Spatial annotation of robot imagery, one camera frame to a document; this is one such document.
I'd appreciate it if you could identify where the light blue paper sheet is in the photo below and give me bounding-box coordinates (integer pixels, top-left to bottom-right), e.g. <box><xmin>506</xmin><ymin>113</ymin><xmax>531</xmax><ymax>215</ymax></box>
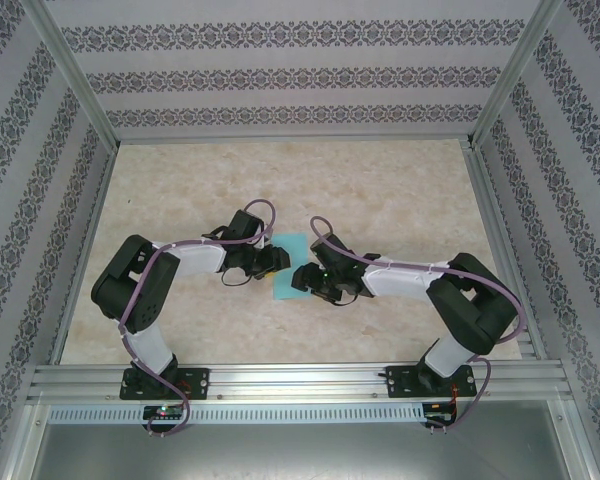
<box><xmin>271</xmin><ymin>232</ymin><xmax>314</xmax><ymax>302</ymax></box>

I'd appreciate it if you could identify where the grey metal sheet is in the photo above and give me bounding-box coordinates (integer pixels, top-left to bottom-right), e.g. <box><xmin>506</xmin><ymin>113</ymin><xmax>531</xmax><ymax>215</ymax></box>
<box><xmin>29</xmin><ymin>422</ymin><xmax>596</xmax><ymax>480</ymax></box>

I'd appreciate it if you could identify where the thin black right gripper wire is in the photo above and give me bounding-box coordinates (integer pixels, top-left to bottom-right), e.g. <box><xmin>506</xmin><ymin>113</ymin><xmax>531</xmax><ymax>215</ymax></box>
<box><xmin>324</xmin><ymin>289</ymin><xmax>360</xmax><ymax>308</ymax></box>

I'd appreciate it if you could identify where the thin black gripper wire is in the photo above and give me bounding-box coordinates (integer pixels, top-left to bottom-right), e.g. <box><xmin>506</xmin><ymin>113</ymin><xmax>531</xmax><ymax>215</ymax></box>
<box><xmin>324</xmin><ymin>289</ymin><xmax>360</xmax><ymax>308</ymax></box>
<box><xmin>219</xmin><ymin>267</ymin><xmax>255</xmax><ymax>288</ymax></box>

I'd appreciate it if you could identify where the thin black left gripper wire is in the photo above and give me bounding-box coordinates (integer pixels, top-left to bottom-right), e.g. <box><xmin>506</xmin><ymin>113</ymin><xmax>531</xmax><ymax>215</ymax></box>
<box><xmin>219</xmin><ymin>267</ymin><xmax>255</xmax><ymax>288</ymax></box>

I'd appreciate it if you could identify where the aluminium mounting rail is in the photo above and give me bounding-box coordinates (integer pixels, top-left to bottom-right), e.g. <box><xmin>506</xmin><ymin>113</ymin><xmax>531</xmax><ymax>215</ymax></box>
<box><xmin>27</xmin><ymin>363</ymin><xmax>566</xmax><ymax>401</ymax></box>

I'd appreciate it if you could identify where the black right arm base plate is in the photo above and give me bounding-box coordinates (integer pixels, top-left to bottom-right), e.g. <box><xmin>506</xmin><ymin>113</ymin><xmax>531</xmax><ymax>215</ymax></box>
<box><xmin>385</xmin><ymin>364</ymin><xmax>479</xmax><ymax>400</ymax></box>

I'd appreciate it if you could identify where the slotted grey cable duct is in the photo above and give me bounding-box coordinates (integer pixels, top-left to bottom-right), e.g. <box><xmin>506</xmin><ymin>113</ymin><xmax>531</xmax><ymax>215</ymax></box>
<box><xmin>47</xmin><ymin>403</ymin><xmax>429</xmax><ymax>425</ymax></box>

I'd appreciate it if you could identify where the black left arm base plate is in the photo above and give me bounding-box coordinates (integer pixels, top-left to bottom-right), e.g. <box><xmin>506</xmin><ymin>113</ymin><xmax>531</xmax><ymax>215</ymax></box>
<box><xmin>121</xmin><ymin>367</ymin><xmax>211</xmax><ymax>401</ymax></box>

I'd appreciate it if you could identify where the aluminium table side rail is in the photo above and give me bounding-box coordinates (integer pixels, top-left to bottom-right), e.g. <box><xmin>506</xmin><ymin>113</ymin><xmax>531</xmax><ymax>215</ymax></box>
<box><xmin>47</xmin><ymin>142</ymin><xmax>119</xmax><ymax>366</ymax></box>
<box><xmin>462</xmin><ymin>142</ymin><xmax>549</xmax><ymax>361</ymax></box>

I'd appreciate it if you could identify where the aluminium frame post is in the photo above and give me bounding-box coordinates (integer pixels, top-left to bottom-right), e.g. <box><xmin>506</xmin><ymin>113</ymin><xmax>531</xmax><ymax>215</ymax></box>
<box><xmin>24</xmin><ymin>0</ymin><xmax>121</xmax><ymax>149</ymax></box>
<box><xmin>467</xmin><ymin>0</ymin><xmax>566</xmax><ymax>149</ymax></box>

